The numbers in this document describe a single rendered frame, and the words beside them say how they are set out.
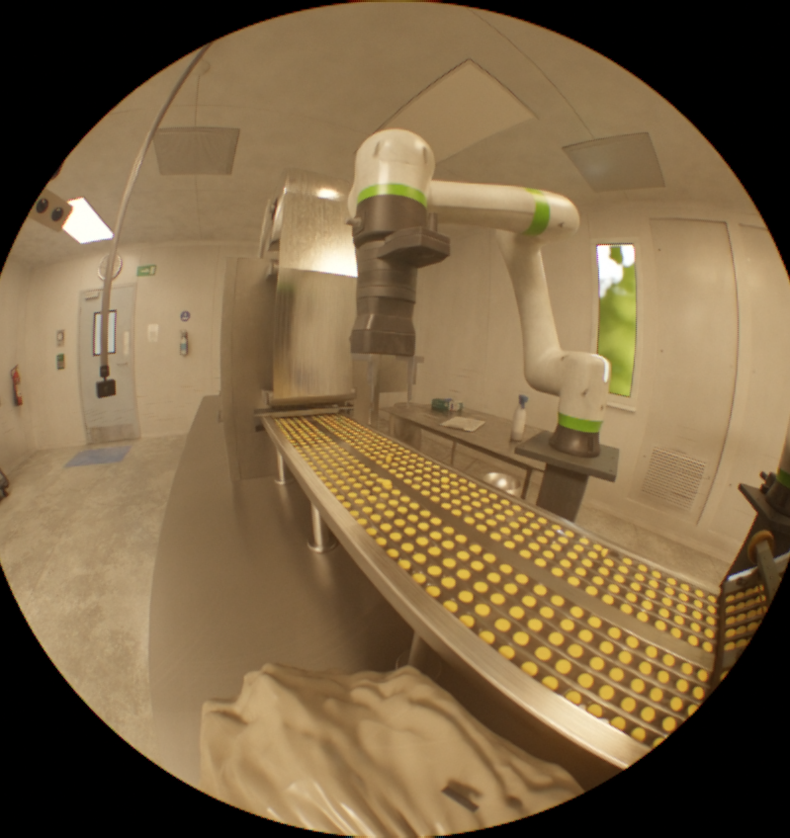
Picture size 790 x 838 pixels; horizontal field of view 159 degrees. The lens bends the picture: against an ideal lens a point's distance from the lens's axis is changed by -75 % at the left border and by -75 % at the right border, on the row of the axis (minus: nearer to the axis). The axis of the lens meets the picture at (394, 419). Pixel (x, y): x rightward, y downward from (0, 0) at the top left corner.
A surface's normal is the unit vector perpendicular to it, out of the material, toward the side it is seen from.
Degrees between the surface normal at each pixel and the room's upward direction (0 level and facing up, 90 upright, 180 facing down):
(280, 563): 0
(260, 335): 90
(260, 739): 21
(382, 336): 90
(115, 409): 90
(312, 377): 90
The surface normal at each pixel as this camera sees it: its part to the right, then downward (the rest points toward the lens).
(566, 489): -0.72, 0.13
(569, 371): -0.97, -0.02
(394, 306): 0.54, 0.36
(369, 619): 0.05, -0.97
